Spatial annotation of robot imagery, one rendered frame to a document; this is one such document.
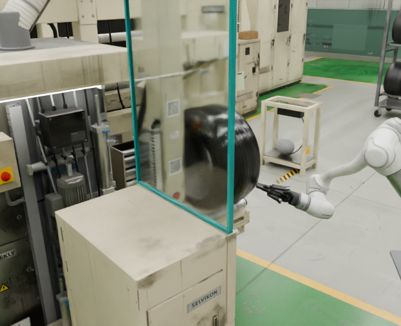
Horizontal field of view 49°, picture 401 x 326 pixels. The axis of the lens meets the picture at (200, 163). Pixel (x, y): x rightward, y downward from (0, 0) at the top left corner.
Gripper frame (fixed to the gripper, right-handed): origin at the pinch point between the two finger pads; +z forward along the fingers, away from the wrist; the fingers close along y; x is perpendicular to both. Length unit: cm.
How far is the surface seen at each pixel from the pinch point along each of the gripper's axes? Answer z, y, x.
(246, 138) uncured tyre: 20.3, -25.2, 1.8
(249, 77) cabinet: -34, 206, 457
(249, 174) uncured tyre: 12.0, -12.1, -8.0
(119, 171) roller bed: 75, 26, -2
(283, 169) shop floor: -85, 169, 223
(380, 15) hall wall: -372, 227, 1062
